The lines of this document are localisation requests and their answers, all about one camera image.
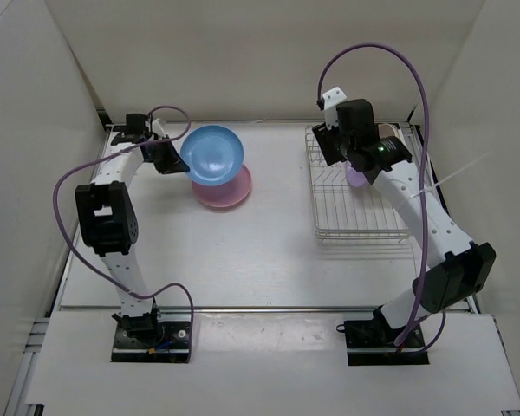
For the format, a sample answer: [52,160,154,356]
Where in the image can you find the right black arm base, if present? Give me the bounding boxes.
[335,320,430,367]

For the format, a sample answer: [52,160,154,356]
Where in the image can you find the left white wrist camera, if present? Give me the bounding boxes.
[147,117,171,141]

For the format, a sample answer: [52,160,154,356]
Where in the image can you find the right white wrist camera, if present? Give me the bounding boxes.
[316,87,348,130]

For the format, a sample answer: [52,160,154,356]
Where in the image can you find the beige plate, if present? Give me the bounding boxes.
[378,123,400,139]

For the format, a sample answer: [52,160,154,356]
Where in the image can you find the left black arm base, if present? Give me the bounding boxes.
[110,319,192,364]

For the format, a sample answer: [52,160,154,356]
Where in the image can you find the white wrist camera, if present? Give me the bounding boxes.
[147,117,171,141]
[316,87,348,130]

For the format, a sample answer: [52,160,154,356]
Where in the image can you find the pink plate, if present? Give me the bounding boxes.
[192,165,252,210]

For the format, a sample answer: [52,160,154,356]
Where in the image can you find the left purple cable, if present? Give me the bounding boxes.
[52,105,195,363]

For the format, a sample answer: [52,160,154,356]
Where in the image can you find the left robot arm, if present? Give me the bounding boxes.
[75,114,190,348]

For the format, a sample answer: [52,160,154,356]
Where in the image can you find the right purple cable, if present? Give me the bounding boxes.
[316,42,446,356]

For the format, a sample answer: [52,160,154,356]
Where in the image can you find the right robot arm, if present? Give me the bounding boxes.
[312,92,496,347]

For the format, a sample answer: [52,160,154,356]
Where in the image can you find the metal wire dish rack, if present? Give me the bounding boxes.
[304,126,409,244]

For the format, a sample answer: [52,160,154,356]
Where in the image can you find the blue plate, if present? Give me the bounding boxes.
[179,125,244,186]

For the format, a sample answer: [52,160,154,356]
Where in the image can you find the purple plate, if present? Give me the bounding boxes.
[345,162,367,188]

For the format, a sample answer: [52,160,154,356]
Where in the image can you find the purple cable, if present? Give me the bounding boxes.
[52,105,195,363]
[316,42,446,356]

